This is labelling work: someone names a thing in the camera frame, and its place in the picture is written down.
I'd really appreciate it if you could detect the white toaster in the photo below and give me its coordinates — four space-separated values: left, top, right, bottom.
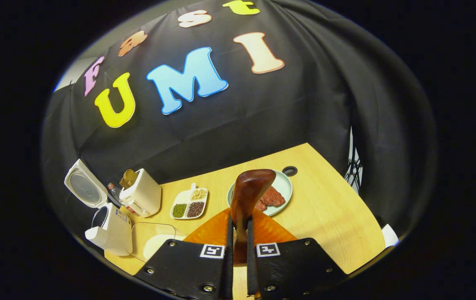
119 168 162 218

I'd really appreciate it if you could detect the clear plastic bottle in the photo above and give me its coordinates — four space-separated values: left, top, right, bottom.
107 182 137 214

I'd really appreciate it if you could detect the black backdrop cloth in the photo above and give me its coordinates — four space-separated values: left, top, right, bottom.
41 0 436 244

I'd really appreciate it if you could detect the white metal stand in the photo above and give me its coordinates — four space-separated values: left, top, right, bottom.
345 126 364 195

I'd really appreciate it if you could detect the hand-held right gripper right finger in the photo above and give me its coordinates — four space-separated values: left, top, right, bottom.
246 208 349 299

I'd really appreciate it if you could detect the white paper sheet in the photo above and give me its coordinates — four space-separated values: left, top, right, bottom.
381 224 400 249

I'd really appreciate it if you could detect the white divided dish with beans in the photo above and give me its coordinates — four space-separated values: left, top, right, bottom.
169 183 209 220

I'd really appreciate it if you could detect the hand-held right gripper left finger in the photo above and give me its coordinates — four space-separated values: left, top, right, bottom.
134 208 235 300

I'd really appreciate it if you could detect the glass dish of white rice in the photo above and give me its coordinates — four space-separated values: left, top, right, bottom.
126 222 189 263

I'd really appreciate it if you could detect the pale green plate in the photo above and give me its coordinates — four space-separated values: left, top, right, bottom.
227 170 294 218

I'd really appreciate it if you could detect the white rice cooker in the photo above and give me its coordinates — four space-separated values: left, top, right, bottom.
64 159 134 257

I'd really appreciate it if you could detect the brown wooden spoon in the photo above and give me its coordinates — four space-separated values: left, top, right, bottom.
229 169 277 264

